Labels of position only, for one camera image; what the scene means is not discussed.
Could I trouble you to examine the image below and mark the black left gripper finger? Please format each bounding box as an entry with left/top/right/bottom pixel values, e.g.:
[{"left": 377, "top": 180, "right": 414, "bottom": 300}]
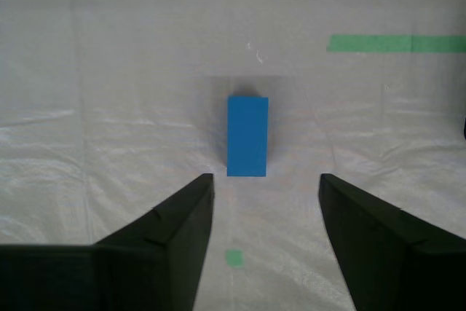
[
  {"left": 318, "top": 173, "right": 466, "bottom": 311},
  {"left": 0, "top": 173, "right": 216, "bottom": 311}
]

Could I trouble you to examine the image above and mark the blue rectangular block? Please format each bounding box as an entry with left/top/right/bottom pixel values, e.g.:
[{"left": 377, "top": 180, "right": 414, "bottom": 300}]
[{"left": 226, "top": 95, "right": 269, "bottom": 178}]

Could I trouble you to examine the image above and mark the small green tape mark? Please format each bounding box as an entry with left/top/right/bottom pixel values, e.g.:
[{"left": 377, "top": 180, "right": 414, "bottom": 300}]
[{"left": 224, "top": 248, "right": 244, "bottom": 267}]

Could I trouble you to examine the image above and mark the white plastic table cover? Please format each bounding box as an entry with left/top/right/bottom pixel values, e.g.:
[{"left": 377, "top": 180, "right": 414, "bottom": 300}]
[{"left": 0, "top": 0, "right": 466, "bottom": 311}]

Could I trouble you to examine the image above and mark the long green tape line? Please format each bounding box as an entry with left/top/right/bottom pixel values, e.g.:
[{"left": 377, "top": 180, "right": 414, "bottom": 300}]
[{"left": 328, "top": 34, "right": 466, "bottom": 54}]

